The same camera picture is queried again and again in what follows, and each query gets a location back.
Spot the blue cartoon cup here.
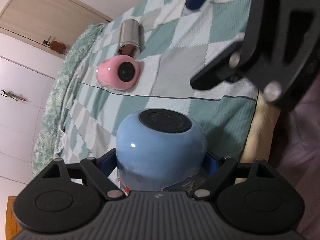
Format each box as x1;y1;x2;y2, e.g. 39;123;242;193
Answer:
116;108;207;193

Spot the stainless steel cup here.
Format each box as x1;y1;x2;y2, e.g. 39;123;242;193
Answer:
117;18;140;58

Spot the pink cup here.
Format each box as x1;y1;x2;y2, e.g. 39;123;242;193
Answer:
96;55;140;90

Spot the checkered green bed sheet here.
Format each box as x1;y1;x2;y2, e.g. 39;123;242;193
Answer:
54;0;258;163

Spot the green floral quilt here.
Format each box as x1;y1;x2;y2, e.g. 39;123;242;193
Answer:
32;23;106;177

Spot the wooden headboard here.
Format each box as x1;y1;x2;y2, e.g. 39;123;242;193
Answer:
5;196;21;240

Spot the green hanging ornament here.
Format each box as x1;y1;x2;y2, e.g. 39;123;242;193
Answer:
1;90;26;102

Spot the white wardrobe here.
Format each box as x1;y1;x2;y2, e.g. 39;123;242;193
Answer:
1;34;62;184

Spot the brown plush toy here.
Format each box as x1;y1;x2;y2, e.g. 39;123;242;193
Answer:
50;41;67;55

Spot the wooden door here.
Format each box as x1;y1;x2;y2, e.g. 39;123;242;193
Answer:
1;0;112;59

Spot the black door handle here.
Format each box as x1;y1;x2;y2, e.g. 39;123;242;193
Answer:
43;36;52;46

